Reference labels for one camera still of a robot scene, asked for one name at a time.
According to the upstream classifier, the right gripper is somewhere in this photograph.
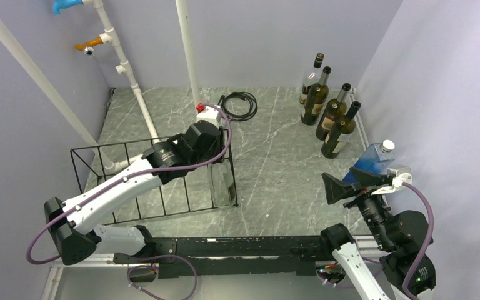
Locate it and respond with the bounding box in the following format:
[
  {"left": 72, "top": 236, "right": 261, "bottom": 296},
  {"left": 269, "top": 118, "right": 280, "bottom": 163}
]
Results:
[{"left": 321, "top": 164, "right": 393, "bottom": 248}]

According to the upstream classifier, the blue square glass bottle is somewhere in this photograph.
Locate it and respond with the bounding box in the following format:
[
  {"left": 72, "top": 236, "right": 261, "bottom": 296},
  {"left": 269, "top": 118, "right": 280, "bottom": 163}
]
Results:
[{"left": 353, "top": 139, "right": 395, "bottom": 174}]

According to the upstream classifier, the dark green wine bottle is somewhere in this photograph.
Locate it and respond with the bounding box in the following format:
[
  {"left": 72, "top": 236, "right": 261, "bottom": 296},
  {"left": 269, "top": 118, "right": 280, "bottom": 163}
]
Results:
[{"left": 321, "top": 101, "right": 362, "bottom": 159}]

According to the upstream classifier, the olive green wine bottle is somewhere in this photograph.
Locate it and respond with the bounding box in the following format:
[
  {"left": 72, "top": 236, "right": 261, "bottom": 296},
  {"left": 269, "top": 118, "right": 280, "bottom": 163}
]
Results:
[{"left": 315, "top": 82, "right": 352, "bottom": 141}]

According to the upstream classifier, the clear glass bottle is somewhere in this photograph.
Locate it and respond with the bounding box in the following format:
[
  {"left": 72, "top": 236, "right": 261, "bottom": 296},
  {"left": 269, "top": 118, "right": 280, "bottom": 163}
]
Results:
[{"left": 207, "top": 159, "right": 236, "bottom": 208}]

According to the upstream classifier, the black wire wine rack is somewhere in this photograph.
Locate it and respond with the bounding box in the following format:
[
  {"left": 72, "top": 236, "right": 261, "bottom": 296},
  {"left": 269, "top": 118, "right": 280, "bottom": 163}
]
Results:
[{"left": 63, "top": 124, "right": 231, "bottom": 230}]

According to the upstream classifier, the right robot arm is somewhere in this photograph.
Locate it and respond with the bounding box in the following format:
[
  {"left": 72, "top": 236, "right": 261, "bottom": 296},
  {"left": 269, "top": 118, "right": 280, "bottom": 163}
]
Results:
[{"left": 319, "top": 165, "right": 436, "bottom": 299}]

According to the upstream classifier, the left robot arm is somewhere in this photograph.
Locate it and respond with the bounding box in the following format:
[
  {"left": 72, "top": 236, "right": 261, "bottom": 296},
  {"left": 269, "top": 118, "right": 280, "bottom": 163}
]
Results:
[{"left": 44, "top": 121, "right": 232, "bottom": 266}]

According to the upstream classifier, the dark wine bottle grey cap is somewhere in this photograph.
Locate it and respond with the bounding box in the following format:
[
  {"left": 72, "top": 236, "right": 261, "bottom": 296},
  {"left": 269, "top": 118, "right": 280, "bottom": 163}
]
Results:
[{"left": 301, "top": 66, "right": 332, "bottom": 126}]

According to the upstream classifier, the clear bottle black cap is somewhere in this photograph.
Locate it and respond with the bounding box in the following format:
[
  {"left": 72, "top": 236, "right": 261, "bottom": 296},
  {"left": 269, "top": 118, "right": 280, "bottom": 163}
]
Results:
[{"left": 299, "top": 52, "right": 324, "bottom": 105}]

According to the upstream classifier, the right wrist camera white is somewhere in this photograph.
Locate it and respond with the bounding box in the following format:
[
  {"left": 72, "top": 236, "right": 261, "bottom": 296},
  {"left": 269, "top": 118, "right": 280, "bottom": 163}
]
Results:
[{"left": 372, "top": 165, "right": 413, "bottom": 195}]

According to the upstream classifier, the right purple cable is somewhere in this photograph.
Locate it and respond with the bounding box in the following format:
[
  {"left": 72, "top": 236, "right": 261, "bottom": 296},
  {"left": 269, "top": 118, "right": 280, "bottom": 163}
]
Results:
[{"left": 401, "top": 182, "right": 436, "bottom": 296}]

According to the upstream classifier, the purple cable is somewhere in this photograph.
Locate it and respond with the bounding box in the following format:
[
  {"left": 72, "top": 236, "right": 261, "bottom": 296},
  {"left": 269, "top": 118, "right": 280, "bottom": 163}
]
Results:
[
  {"left": 26, "top": 103, "right": 233, "bottom": 266},
  {"left": 401, "top": 182, "right": 436, "bottom": 296}
]

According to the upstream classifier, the coiled black cable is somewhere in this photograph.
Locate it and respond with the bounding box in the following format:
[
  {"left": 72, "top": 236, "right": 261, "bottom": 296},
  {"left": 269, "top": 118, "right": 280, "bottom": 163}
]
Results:
[{"left": 216, "top": 91, "right": 259, "bottom": 122}]

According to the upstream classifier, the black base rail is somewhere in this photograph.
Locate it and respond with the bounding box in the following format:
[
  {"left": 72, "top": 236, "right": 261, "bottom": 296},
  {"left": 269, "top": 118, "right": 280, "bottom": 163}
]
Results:
[{"left": 113, "top": 235, "right": 335, "bottom": 279}]

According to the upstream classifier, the white pvc pipe frame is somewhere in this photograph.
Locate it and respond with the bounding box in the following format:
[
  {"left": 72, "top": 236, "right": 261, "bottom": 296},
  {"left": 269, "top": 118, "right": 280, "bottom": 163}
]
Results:
[{"left": 0, "top": 0, "right": 201, "bottom": 147}]

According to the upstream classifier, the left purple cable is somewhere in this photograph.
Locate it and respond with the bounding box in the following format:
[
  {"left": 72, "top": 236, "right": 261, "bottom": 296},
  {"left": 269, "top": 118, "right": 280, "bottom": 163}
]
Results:
[{"left": 26, "top": 103, "right": 233, "bottom": 266}]

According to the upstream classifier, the blue tap handle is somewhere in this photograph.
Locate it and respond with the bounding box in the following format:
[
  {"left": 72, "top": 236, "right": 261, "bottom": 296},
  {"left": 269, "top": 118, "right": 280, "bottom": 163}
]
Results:
[{"left": 52, "top": 0, "right": 83, "bottom": 15}]

